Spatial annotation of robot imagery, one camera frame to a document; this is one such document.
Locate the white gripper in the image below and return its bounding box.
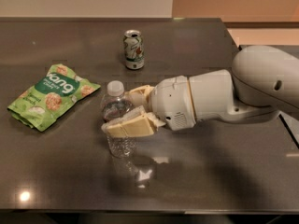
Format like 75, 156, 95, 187
101, 76, 196, 138

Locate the clear plastic water bottle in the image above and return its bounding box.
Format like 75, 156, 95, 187
101, 80, 135, 158

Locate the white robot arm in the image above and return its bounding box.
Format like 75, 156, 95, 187
102, 46, 299, 138

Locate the green rice chips bag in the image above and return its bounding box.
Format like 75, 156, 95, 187
7, 63, 100, 132

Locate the green white 7up can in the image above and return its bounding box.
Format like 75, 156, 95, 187
123, 30, 144, 70

